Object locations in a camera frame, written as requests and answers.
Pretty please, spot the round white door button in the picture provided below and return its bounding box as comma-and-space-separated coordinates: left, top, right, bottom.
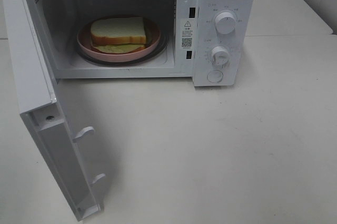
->
207, 70, 223, 83

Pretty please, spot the pink plate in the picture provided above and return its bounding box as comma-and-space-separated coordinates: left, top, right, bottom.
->
77, 15, 163, 63

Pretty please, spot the toy sandwich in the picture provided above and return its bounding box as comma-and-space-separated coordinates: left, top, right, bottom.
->
90, 17, 147, 54

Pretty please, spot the white microwave door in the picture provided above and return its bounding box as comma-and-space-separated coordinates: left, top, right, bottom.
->
3, 0, 104, 221

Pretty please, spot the glass microwave turntable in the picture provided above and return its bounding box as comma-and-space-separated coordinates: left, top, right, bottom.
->
76, 29, 169, 67

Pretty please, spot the white lower timer knob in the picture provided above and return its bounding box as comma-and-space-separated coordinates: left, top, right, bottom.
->
211, 46, 231, 66

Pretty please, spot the white warning label sticker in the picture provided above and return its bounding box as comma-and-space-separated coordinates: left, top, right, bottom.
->
179, 18, 196, 50

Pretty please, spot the white microwave oven body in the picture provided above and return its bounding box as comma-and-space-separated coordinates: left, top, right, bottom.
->
42, 0, 253, 86

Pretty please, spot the white upper power knob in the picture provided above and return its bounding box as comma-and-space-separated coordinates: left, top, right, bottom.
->
214, 10, 237, 34

